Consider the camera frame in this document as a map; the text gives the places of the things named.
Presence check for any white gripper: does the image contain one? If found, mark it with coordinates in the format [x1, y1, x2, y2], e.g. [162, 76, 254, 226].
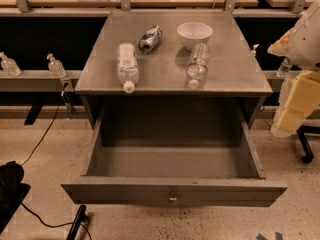
[270, 71, 320, 138]

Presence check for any clear bottle with colourful label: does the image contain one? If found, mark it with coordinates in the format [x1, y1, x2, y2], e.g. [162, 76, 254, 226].
[186, 43, 210, 89]

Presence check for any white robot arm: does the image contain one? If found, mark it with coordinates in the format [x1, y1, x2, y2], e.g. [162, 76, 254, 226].
[268, 0, 320, 138]

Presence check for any right sanitizer pump bottle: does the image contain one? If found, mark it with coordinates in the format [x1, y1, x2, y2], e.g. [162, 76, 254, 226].
[276, 58, 293, 78]

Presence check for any sanitizer pump bottle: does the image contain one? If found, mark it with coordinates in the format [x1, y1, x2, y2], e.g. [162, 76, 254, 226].
[276, 58, 293, 78]
[47, 53, 66, 78]
[0, 52, 21, 76]

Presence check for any open grey top drawer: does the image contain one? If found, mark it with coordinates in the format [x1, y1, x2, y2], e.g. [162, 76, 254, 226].
[60, 104, 288, 208]

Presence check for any metal drawer knob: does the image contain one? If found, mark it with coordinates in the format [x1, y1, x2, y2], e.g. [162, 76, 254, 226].
[168, 191, 178, 202]

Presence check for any grey drawer cabinet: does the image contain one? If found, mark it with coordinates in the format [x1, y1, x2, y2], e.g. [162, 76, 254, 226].
[75, 10, 272, 123]

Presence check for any clear bottle with white label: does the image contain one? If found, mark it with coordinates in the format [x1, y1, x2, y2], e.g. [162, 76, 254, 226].
[117, 43, 139, 94]

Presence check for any left sanitizer pump bottle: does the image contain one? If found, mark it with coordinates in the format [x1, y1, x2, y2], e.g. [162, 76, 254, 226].
[0, 52, 21, 76]

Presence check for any black caster leg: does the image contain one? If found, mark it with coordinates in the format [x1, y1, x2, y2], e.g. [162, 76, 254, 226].
[297, 125, 320, 163]

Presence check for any white bowl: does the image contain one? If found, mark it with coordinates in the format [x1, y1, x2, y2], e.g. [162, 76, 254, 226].
[177, 22, 213, 51]

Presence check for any crushed silver blue can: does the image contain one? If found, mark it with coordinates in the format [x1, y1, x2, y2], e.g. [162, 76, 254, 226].
[138, 25, 163, 54]

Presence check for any black stand leg bottom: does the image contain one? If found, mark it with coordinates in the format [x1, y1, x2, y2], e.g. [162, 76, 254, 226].
[66, 204, 87, 240]

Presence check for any black object at left edge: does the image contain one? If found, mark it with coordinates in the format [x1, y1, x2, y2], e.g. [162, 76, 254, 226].
[0, 161, 30, 234]

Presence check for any black cable on floor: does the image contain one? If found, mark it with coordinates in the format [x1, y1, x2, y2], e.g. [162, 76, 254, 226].
[20, 103, 62, 167]

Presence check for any grey metal shelf rail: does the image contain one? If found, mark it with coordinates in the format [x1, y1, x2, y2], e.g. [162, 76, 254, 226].
[0, 69, 83, 94]

